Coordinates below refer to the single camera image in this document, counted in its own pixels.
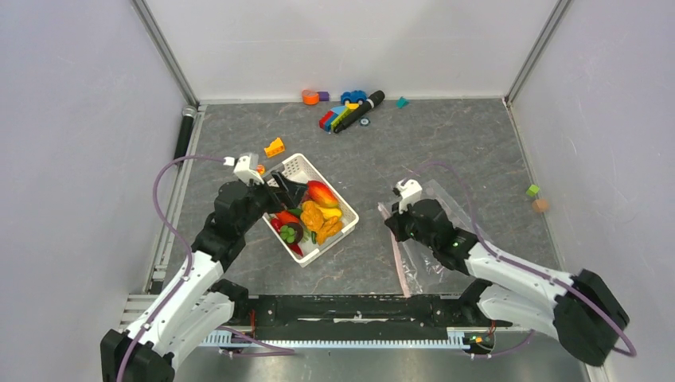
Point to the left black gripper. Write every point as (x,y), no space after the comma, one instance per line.
(294,192)

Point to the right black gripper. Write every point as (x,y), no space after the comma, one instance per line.
(395,220)

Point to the red yellow toy mango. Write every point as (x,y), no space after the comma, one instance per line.
(322,194)

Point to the clear zip top bag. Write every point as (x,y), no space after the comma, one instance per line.
(420,269)

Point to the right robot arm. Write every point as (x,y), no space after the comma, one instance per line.
(579,311)

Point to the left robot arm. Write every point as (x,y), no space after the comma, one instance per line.
(196,301)

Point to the orange toy carrot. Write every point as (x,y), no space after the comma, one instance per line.
(286,217)

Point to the red toy chili pepper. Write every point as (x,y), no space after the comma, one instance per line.
(276,224)

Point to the white perforated plastic basket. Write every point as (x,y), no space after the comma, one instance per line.
(298,168)

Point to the yellow toy fruit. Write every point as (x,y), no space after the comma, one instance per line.
(329,213)

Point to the orange toy building block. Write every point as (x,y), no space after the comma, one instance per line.
(276,147)

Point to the multicolour toy block stack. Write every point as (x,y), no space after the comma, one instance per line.
(335,115)

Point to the green toy cube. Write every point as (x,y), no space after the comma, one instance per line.
(533,191)

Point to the brown toy ball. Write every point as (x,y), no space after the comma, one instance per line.
(540,205)

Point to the blue toy car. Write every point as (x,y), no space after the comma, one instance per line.
(356,96)

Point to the teal toy block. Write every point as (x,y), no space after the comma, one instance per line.
(402,102)

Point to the black microphone on table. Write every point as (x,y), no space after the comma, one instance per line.
(373,101)

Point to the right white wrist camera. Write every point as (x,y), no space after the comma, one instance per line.
(409,191)

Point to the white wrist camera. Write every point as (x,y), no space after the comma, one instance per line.
(245,168)
(409,191)

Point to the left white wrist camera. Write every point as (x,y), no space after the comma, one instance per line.
(245,168)

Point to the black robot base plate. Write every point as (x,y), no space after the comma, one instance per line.
(359,317)

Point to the black microphone by wall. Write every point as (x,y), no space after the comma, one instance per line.
(188,115)

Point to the white slotted cable duct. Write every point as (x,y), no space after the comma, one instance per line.
(225,339)

